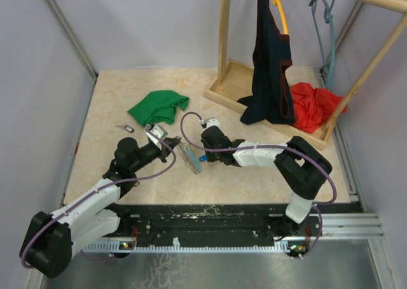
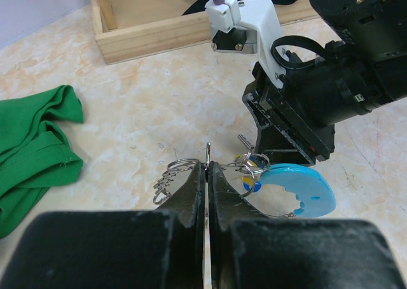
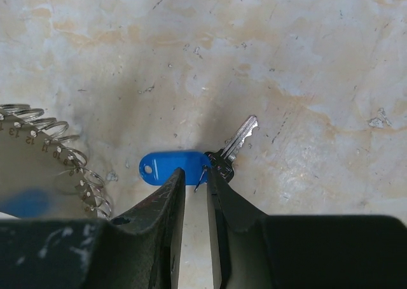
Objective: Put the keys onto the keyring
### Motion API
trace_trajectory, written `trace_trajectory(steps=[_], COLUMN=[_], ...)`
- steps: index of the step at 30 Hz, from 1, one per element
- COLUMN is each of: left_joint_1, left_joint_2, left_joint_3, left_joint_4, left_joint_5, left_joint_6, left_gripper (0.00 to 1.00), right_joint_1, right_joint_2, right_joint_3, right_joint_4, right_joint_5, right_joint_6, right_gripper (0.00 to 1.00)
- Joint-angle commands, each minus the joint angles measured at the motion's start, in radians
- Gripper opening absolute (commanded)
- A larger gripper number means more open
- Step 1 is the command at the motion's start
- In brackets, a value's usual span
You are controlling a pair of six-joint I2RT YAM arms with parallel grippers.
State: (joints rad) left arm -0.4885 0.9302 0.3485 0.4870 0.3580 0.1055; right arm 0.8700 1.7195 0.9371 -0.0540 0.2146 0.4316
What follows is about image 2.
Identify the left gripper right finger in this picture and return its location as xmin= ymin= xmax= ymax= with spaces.
xmin=207 ymin=162 xmax=406 ymax=288

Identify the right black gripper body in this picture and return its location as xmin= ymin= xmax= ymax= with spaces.
xmin=242 ymin=62 xmax=335 ymax=162

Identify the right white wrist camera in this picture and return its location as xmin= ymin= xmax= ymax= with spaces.
xmin=205 ymin=0 xmax=286 ymax=89

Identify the green cloth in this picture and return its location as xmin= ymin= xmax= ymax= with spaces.
xmin=1 ymin=85 xmax=84 ymax=237

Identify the yellow key tag with key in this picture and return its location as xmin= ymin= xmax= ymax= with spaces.
xmin=232 ymin=153 xmax=270 ymax=179

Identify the wooden clothes rack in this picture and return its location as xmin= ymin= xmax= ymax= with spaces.
xmin=88 ymin=0 xmax=322 ymax=66

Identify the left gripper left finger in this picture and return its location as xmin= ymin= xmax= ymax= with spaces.
xmin=1 ymin=162 xmax=205 ymax=288

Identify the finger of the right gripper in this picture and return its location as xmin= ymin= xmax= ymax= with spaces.
xmin=245 ymin=101 xmax=316 ymax=167

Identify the blue key tag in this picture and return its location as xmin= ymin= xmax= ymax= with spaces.
xmin=235 ymin=134 xmax=264 ymax=194

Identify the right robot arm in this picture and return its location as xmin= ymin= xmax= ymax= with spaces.
xmin=242 ymin=0 xmax=406 ymax=166

